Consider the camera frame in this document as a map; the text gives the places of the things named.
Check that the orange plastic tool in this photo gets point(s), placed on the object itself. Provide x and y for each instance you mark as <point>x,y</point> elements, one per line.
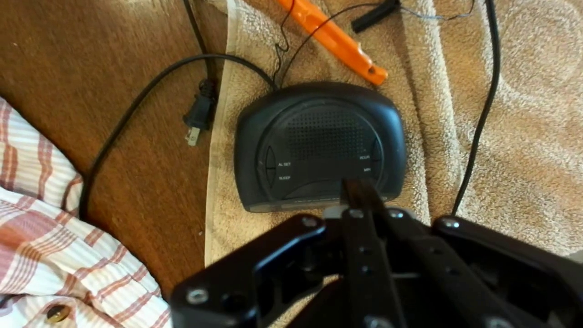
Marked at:
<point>339,38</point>

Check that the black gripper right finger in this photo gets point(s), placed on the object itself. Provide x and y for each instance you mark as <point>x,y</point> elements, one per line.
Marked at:
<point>485,266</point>

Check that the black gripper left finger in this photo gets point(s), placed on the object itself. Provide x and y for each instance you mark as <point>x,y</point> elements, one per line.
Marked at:
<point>274,273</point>

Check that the short black stick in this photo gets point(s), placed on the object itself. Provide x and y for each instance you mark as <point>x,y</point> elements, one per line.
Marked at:
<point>374,14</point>

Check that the red white striped cloth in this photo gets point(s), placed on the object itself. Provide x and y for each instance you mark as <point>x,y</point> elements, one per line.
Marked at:
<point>55,242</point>

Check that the black speaker box with buttons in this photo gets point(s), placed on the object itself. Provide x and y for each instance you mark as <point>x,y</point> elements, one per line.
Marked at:
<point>316,138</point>

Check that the beige terry towel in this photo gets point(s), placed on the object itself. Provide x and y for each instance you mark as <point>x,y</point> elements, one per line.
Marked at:
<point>534,151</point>

